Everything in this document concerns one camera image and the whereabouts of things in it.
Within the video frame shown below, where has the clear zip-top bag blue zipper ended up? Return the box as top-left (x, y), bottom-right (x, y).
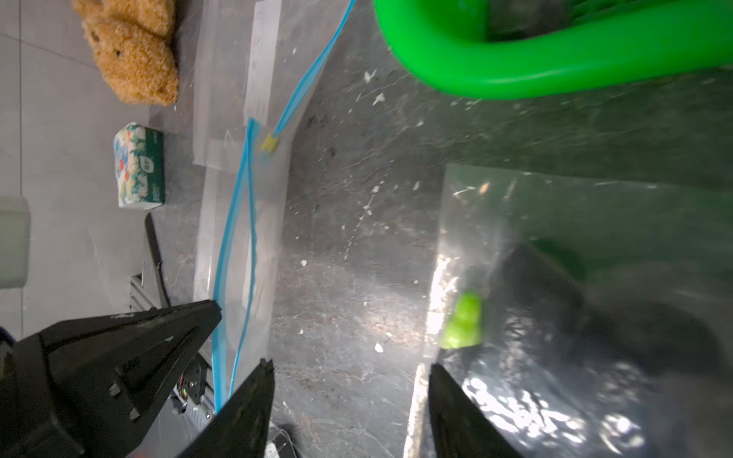
top-left (404, 164), bottom-right (732, 457)

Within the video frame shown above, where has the black comb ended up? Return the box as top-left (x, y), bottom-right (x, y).
top-left (144, 213), bottom-right (171, 308)

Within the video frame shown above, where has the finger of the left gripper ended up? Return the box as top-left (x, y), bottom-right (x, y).
top-left (1, 301), bottom-right (221, 457)

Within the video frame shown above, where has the colourful tissue pack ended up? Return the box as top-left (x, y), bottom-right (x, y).
top-left (114, 123), bottom-right (165, 210)

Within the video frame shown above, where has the yellow zipper slider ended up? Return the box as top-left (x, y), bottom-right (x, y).
top-left (262, 134), bottom-right (280, 154)

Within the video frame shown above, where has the dark eggplant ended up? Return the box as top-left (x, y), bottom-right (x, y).
top-left (438, 244), bottom-right (732, 389)

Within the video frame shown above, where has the brown teddy bear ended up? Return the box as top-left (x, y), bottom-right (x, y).
top-left (72, 0), bottom-right (179, 106)

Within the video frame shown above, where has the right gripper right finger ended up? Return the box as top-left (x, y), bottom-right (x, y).
top-left (428, 364), bottom-right (521, 458)

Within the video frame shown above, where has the green plastic basket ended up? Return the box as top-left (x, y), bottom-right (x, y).
top-left (374, 1), bottom-right (732, 100)

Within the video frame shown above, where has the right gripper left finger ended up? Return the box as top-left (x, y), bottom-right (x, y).
top-left (179, 359), bottom-right (275, 458)

